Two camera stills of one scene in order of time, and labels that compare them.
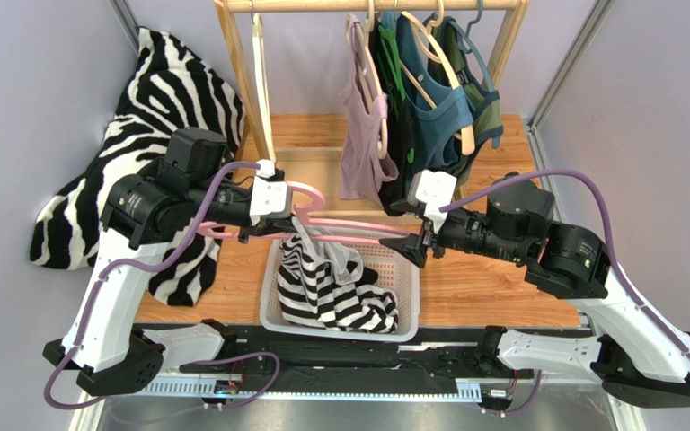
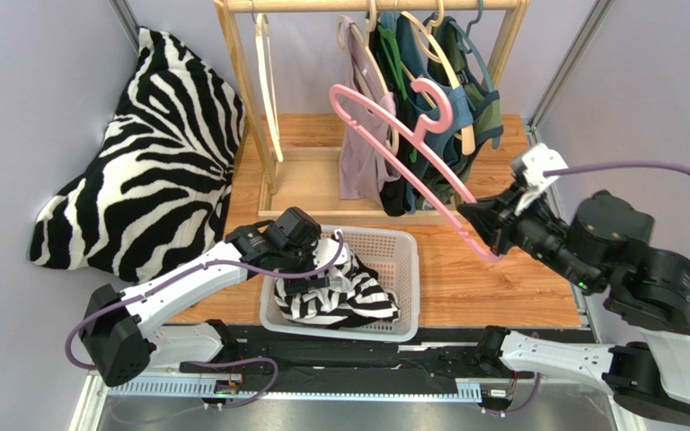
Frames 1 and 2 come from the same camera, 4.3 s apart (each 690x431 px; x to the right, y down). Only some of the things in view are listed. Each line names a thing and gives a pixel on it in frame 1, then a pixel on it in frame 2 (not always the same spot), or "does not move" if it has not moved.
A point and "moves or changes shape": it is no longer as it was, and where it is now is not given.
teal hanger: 466,43 does not move
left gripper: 279,224 to 294,285
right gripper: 427,242 to 505,218
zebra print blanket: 167,88 does not move
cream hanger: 259,44 moves or changes shape
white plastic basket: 393,271 does not move
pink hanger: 315,203 to 413,134
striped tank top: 326,285 moves or changes shape
